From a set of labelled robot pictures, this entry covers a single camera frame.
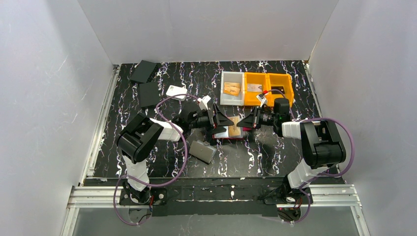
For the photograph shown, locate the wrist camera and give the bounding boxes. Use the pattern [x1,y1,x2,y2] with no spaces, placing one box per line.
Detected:
[197,95,211,111]
[256,90,268,107]

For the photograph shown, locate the silver metal card case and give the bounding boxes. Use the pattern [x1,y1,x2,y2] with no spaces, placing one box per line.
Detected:
[189,141,217,164]

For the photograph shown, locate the white square device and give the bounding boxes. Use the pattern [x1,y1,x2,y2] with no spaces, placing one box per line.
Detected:
[166,85,188,101]

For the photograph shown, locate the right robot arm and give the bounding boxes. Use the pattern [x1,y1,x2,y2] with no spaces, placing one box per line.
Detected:
[252,98,346,201]

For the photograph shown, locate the yellow right plastic bin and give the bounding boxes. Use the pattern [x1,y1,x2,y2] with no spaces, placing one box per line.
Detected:
[267,73,294,107]

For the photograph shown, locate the yellow plastic bin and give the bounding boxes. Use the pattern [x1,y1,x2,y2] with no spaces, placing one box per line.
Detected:
[244,72,271,106]
[267,73,294,107]

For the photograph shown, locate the red leather card holder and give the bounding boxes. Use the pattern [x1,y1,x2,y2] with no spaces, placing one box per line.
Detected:
[212,116,251,139]

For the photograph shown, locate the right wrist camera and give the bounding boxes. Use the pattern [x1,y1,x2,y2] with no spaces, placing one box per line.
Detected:
[256,90,268,107]

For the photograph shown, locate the black VIP credit card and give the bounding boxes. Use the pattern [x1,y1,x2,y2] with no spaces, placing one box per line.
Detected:
[271,86,285,94]

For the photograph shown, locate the aluminium frame rail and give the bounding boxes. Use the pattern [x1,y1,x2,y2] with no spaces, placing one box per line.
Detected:
[61,184,370,236]

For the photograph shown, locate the black box far corner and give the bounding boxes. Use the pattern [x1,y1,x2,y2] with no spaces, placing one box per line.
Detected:
[130,60,160,84]

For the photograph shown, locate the silver VIP credit card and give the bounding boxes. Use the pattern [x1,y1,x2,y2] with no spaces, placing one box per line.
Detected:
[246,84,263,93]

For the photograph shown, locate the orange credit card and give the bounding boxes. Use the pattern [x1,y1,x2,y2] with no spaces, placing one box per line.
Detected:
[223,86,240,96]
[228,125,242,138]
[223,82,240,88]

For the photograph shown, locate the yellow middle plastic bin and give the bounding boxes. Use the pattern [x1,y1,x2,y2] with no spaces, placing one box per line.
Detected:
[244,72,271,106]

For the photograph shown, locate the orange credit card in bin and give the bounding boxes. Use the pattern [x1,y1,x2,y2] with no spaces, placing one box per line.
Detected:
[223,82,240,88]

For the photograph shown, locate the black box near device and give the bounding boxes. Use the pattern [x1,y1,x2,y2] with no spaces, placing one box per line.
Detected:
[139,82,160,109]

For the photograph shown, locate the white plastic bin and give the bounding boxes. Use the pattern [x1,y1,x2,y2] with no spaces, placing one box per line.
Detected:
[220,71,245,106]

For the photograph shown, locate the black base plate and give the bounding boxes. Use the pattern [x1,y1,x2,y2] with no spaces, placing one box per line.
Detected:
[116,177,313,217]

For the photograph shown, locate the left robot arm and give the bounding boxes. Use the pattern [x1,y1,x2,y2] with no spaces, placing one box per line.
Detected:
[116,102,245,204]

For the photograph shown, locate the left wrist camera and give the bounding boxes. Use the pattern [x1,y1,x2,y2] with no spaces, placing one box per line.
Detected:
[197,95,211,111]

